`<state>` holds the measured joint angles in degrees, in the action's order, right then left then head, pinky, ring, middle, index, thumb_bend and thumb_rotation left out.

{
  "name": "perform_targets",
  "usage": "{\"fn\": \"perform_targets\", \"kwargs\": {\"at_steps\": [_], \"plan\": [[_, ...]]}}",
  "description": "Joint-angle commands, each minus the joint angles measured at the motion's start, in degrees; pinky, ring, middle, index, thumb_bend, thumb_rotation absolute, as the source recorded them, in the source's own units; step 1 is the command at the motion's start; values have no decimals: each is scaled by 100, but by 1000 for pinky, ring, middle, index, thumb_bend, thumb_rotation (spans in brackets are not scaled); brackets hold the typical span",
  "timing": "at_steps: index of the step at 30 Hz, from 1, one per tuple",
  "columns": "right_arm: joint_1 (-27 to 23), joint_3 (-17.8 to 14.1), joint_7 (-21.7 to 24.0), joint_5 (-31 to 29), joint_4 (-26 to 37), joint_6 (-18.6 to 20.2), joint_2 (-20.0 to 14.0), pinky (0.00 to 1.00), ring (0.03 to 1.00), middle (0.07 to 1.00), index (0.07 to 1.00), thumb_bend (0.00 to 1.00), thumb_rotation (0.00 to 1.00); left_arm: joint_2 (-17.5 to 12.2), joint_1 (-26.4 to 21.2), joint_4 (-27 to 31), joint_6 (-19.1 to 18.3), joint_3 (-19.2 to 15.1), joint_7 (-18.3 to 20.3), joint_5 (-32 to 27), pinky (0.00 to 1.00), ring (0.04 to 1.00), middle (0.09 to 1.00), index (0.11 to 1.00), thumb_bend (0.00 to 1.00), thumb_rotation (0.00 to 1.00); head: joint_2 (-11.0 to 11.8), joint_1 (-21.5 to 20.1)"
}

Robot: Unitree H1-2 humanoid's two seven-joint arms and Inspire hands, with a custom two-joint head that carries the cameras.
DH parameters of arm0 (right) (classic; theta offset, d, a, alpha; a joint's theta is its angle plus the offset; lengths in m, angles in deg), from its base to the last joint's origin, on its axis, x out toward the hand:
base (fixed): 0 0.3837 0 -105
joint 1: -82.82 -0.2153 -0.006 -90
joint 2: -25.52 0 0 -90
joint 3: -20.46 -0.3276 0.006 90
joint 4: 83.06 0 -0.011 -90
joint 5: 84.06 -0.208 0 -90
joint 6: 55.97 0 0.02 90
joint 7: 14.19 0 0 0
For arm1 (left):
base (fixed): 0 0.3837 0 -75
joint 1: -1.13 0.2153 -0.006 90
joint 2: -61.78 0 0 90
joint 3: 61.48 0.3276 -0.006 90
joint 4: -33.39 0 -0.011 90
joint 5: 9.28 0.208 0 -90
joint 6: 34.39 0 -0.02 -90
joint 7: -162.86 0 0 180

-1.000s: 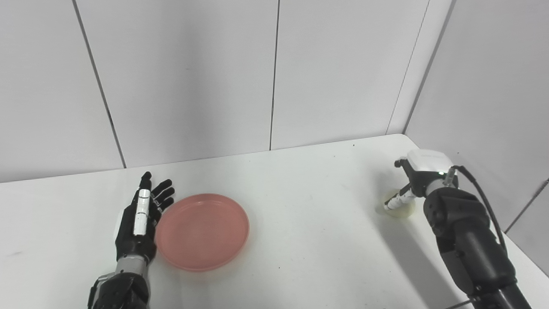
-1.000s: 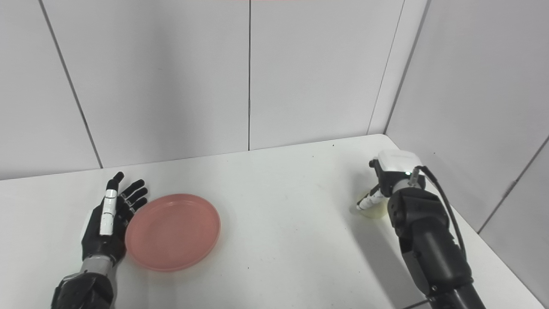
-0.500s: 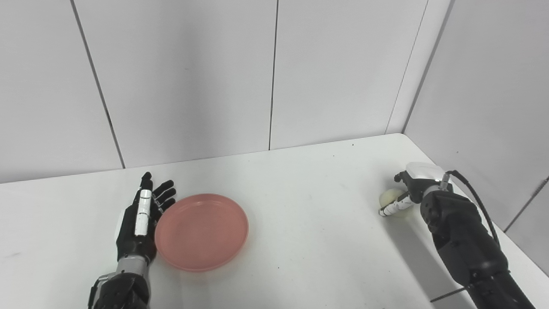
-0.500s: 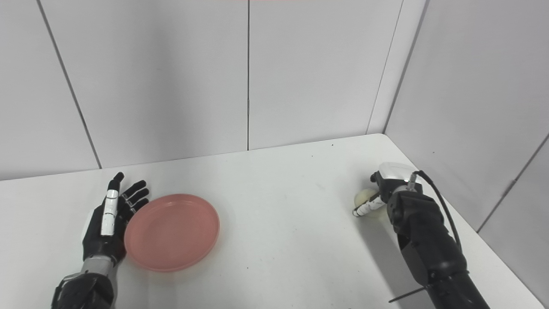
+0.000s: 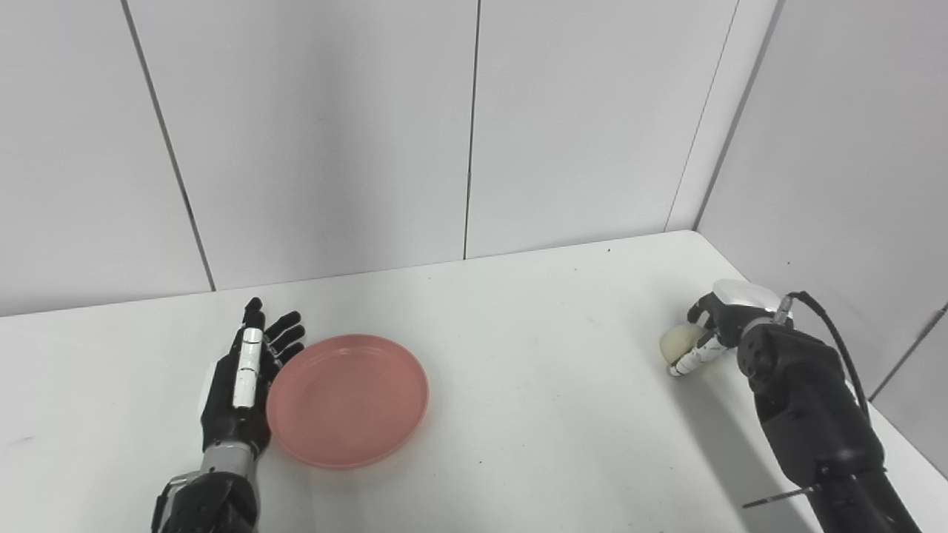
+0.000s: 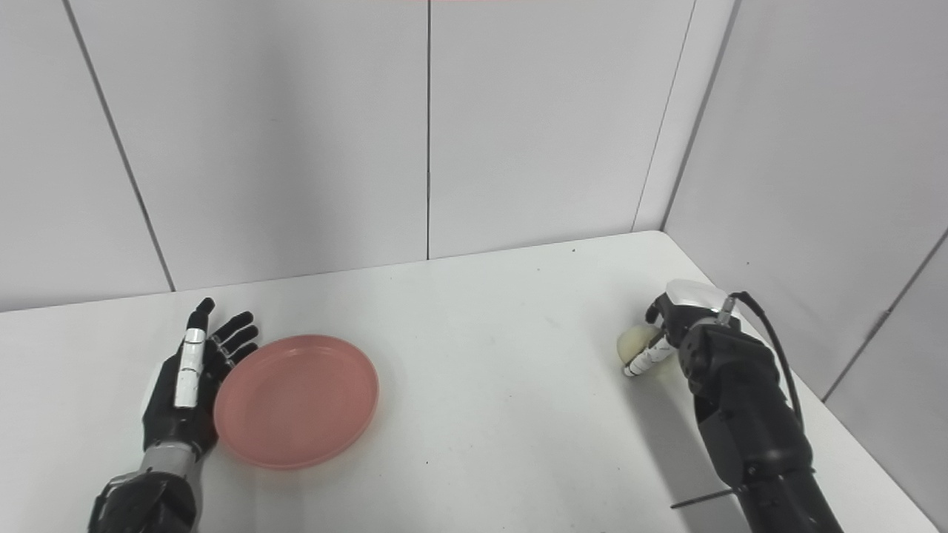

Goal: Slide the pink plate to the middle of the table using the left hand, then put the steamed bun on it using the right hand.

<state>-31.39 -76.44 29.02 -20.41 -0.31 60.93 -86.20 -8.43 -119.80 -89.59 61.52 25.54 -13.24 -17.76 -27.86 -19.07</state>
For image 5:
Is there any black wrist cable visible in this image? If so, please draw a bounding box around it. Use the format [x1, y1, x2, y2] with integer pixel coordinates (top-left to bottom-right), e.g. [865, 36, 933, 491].
[785, 290, 871, 423]

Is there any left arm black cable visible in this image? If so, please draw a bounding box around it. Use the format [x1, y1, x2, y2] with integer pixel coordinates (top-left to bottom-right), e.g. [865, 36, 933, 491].
[151, 474, 195, 533]

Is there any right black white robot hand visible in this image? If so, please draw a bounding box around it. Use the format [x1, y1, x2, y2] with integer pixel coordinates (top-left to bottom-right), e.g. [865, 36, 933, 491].
[668, 279, 793, 378]

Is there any pink round plate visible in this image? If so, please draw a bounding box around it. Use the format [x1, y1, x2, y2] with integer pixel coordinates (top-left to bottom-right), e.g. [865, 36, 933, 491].
[266, 334, 430, 470]

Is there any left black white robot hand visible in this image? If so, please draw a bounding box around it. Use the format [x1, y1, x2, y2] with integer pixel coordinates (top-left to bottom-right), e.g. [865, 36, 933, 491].
[199, 298, 307, 456]

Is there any cream steamed bun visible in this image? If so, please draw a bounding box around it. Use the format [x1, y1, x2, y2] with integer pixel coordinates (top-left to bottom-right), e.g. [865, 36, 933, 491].
[661, 323, 710, 365]

